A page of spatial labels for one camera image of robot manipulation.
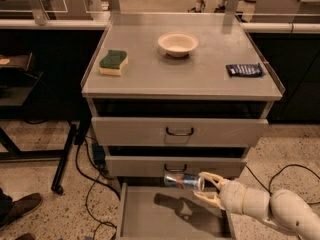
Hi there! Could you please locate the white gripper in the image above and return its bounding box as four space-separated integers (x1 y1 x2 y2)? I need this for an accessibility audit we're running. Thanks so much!
194 172 247 214

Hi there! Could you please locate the blue silver redbull can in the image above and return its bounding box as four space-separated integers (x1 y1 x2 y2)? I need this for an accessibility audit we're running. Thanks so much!
164 172 204 191

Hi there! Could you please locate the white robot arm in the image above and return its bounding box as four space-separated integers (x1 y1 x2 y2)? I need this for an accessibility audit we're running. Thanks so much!
194 172 320 240

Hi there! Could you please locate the grey open bottom drawer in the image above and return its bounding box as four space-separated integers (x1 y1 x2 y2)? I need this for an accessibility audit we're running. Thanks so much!
116 184 235 240

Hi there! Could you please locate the grey metal drawer cabinet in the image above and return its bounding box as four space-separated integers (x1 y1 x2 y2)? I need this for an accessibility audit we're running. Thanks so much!
80 11 287 240

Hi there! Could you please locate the grey middle drawer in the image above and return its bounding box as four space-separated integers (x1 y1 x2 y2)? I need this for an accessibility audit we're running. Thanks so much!
106 156 246 178

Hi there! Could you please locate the grey top drawer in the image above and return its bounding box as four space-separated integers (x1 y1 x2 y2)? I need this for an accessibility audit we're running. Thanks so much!
91 117 267 147

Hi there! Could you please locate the black power adapter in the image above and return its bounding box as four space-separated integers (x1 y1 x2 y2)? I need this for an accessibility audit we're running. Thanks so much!
92 143 105 166

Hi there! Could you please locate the white paper bowl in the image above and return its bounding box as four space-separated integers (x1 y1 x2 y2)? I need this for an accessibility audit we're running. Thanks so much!
158 32 199 58

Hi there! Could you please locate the green yellow sponge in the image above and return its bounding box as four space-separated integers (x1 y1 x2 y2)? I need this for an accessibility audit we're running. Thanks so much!
99 50 128 76

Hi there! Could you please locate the brown shoe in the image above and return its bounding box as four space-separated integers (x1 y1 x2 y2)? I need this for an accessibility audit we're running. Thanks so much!
0 193 43 227

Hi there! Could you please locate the black floor cable right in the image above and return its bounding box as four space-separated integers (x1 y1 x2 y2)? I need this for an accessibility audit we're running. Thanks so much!
245 163 320 206

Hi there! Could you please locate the black floor cable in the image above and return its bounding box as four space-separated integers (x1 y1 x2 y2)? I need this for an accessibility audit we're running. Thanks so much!
74 135 121 240
245 163 320 206

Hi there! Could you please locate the black floor cable left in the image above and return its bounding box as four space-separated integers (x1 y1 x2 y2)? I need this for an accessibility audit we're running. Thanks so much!
74 135 121 240

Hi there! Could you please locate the black table frame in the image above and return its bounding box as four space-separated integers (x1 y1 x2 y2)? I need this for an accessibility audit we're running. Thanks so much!
0 52 78 195

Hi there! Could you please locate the white horizontal rail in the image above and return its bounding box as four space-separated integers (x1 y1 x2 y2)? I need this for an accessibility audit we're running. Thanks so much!
0 19 109 30

